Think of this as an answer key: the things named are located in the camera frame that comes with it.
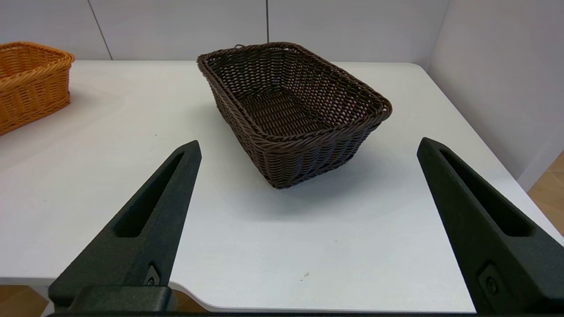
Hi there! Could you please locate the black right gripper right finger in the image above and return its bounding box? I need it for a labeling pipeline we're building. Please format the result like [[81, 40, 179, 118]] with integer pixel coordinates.
[[417, 137, 564, 314]]

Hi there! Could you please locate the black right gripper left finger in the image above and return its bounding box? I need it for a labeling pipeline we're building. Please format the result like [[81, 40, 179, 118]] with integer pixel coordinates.
[[48, 140, 202, 307]]

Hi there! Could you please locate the dark brown wicker basket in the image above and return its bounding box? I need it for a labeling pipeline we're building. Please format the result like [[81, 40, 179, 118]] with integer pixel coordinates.
[[197, 42, 393, 189]]

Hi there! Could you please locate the orange wicker basket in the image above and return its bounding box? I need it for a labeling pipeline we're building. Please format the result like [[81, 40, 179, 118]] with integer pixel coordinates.
[[0, 42, 75, 136]]

